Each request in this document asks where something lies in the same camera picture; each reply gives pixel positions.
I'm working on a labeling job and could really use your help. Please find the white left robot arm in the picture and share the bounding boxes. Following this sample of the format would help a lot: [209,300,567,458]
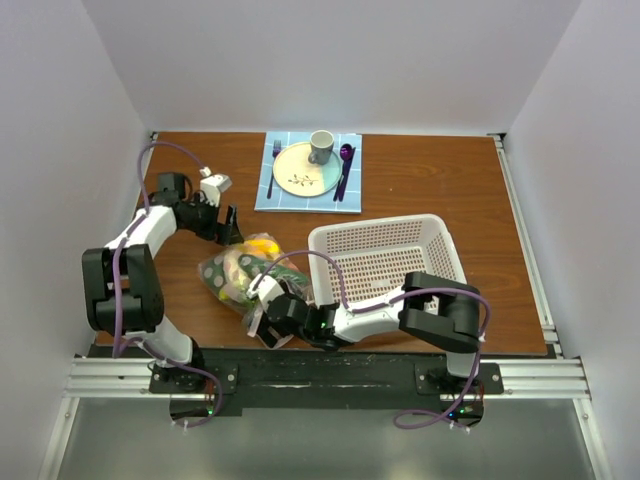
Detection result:
[81,168,243,392]

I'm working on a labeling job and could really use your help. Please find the cream and teal plate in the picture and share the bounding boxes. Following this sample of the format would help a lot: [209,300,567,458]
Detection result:
[274,142,342,198]

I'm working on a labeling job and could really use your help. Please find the green fake cucumber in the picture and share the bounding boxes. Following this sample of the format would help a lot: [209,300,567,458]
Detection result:
[238,254,310,288]

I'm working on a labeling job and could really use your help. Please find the aluminium frame rail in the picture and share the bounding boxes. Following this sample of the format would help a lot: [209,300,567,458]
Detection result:
[43,137,612,479]

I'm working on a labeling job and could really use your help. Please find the purple metal spoon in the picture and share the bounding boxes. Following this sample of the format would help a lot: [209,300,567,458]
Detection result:
[333,143,355,201]

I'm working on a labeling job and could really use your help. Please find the purple metal fork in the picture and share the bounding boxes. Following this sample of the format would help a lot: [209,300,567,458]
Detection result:
[266,140,282,199]

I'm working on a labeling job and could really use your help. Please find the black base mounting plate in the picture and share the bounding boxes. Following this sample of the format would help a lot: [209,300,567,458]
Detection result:
[149,347,504,419]

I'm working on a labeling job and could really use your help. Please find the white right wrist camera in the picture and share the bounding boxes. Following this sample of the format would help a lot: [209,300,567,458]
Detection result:
[246,276,285,311]

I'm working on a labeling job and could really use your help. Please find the clear polka dot zip bag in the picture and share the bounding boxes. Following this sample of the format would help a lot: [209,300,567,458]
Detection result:
[198,233,312,349]

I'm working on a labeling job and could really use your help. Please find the yellow fake banana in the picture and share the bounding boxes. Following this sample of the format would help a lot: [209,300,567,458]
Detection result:
[237,237,283,260]

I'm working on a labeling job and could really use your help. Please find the grey ceramic mug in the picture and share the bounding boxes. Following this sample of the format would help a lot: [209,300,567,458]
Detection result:
[308,130,334,165]

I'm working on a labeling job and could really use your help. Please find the white perforated plastic basket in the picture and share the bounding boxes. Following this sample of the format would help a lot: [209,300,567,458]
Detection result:
[308,214,466,307]

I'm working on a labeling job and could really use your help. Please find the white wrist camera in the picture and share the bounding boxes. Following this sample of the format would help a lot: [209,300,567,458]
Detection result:
[200,174,232,207]
[246,276,285,311]

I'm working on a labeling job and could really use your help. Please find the light blue checked placemat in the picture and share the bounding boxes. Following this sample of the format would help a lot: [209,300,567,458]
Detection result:
[255,131,363,214]

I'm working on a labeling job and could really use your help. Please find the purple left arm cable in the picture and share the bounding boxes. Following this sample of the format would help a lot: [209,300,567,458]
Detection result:
[112,141,224,429]

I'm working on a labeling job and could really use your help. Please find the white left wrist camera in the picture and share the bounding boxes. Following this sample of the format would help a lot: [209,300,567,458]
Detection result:
[200,174,232,207]

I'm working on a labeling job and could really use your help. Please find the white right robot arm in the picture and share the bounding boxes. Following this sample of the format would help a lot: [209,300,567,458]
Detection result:
[249,272,490,393]

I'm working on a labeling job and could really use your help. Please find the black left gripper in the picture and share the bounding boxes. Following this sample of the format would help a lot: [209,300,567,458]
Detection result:
[180,193,243,246]

